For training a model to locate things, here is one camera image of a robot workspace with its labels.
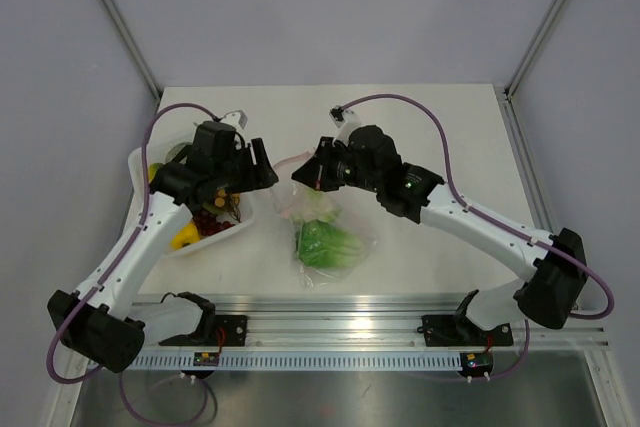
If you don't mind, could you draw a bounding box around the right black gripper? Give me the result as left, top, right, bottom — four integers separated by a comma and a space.
294, 137, 383, 194

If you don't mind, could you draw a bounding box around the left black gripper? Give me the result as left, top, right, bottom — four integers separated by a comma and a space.
214, 138, 278, 194

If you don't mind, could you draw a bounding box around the clear zip top bag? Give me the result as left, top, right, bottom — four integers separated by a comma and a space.
270, 150, 377, 288

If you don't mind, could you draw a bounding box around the green lettuce head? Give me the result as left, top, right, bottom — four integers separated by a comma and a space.
295, 220, 368, 270

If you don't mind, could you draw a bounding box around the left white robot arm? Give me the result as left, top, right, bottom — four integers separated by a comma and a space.
47, 121, 278, 373

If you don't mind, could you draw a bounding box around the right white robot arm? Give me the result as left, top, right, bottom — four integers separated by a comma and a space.
292, 126, 586, 343

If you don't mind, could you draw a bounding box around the white plastic food tray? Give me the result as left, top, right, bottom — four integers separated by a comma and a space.
128, 126, 255, 259

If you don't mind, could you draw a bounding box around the brown longan bunch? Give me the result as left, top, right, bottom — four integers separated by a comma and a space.
203, 189, 240, 215

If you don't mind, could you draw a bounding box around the red grape bunch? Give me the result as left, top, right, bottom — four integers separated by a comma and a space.
193, 209, 234, 238

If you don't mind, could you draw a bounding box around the green broccoli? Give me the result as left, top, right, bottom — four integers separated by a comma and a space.
165, 142, 191, 163

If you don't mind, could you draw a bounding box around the yellow bell pepper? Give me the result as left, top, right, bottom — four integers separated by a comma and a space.
170, 222, 201, 251

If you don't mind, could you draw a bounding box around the yellow lemon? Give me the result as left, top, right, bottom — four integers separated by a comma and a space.
147, 163, 163, 183

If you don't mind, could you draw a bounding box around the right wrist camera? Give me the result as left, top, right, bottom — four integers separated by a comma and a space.
329, 106, 362, 146

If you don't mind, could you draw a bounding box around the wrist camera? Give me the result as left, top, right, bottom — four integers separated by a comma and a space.
329, 106, 362, 146
218, 110, 248, 131

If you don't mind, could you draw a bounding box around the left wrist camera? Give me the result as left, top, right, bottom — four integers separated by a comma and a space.
218, 110, 248, 131

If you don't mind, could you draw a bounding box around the left aluminium frame post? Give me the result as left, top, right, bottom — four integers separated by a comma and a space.
99, 0, 163, 105

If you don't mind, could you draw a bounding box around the aluminium frame post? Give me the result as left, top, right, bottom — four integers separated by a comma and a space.
502, 0, 598, 100
99, 0, 163, 105

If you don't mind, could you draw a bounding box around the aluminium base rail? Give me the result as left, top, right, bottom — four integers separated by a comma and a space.
129, 291, 611, 351

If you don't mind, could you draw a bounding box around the white slotted cable duct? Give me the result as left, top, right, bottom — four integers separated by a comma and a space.
129, 349, 462, 372

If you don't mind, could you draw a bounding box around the right aluminium frame post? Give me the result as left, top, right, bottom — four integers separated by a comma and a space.
502, 0, 598, 100

